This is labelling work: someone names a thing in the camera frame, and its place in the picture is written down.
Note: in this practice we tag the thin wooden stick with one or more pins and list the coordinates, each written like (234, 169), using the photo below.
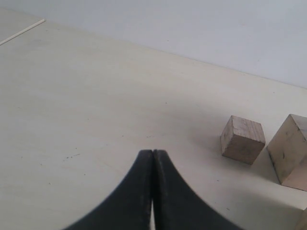
(22, 31)

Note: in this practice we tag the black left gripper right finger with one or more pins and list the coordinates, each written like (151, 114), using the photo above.
(176, 205)

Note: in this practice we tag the largest wooden cube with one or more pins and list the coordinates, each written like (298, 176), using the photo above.
(302, 222)

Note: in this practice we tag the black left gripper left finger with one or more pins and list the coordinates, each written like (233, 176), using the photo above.
(128, 207)

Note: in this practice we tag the second-largest wooden cube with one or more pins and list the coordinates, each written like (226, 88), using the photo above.
(288, 152)

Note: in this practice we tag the medium-small wooden cube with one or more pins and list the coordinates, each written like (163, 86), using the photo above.
(242, 140)

